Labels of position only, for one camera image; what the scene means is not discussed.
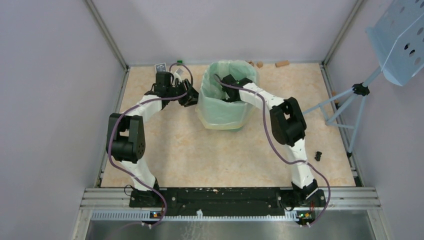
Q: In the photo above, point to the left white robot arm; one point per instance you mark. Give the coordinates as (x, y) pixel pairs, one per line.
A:
(126, 141)

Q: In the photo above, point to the translucent yellow trash bag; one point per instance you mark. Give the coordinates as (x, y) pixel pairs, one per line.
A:
(225, 106)

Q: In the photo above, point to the small wooden cube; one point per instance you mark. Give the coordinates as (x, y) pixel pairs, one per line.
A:
(259, 64)

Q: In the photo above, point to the green plastic trash bin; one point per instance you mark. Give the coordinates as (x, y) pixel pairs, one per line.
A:
(228, 96)

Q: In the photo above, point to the wooden cork block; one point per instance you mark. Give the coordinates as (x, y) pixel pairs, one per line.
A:
(282, 63)

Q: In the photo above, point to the small black clip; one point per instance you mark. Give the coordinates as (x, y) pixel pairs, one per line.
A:
(318, 156)

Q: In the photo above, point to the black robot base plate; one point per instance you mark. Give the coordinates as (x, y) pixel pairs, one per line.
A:
(225, 201)

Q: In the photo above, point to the perforated light blue tray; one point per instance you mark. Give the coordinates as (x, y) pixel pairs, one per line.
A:
(397, 39)

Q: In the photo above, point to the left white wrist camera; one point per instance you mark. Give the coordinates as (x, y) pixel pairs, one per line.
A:
(179, 73)

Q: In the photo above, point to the light blue tripod stand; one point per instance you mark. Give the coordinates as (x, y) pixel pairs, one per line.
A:
(358, 90)

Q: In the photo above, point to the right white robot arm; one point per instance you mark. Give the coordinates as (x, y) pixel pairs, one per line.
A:
(288, 128)

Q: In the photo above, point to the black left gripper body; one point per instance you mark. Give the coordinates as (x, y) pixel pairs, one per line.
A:
(179, 89)

